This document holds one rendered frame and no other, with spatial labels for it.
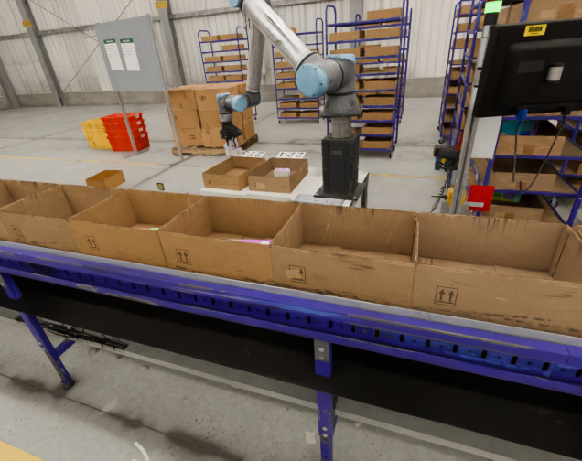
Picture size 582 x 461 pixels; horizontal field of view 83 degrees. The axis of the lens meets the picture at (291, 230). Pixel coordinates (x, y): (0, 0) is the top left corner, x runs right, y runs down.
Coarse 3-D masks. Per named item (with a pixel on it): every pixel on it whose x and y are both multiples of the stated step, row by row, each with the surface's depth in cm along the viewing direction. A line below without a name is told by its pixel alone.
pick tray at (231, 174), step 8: (224, 160) 238; (232, 160) 247; (240, 160) 245; (248, 160) 243; (256, 160) 240; (264, 160) 235; (216, 168) 230; (224, 168) 239; (232, 168) 249; (240, 168) 248; (248, 168) 246; (208, 176) 215; (216, 176) 212; (224, 176) 210; (232, 176) 207; (240, 176) 208; (208, 184) 219; (216, 184) 216; (224, 184) 213; (232, 184) 210; (240, 184) 209; (248, 184) 219
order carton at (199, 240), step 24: (192, 216) 123; (216, 216) 132; (240, 216) 129; (264, 216) 125; (288, 216) 121; (168, 240) 106; (192, 240) 102; (216, 240) 99; (168, 264) 112; (192, 264) 108; (216, 264) 104; (240, 264) 101; (264, 264) 98
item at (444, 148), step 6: (438, 150) 150; (444, 150) 149; (450, 150) 148; (456, 150) 148; (438, 156) 151; (444, 156) 150; (450, 156) 149; (456, 156) 148; (444, 162) 154; (450, 162) 152
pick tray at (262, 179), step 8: (272, 160) 237; (280, 160) 235; (288, 160) 233; (296, 160) 231; (304, 160) 229; (256, 168) 217; (264, 168) 229; (272, 168) 240; (296, 168) 234; (304, 168) 222; (248, 176) 206; (256, 176) 218; (264, 176) 230; (272, 176) 229; (288, 176) 226; (296, 176) 209; (304, 176) 224; (256, 184) 206; (264, 184) 204; (272, 184) 203; (280, 184) 201; (288, 184) 199; (296, 184) 211; (280, 192) 204; (288, 192) 202
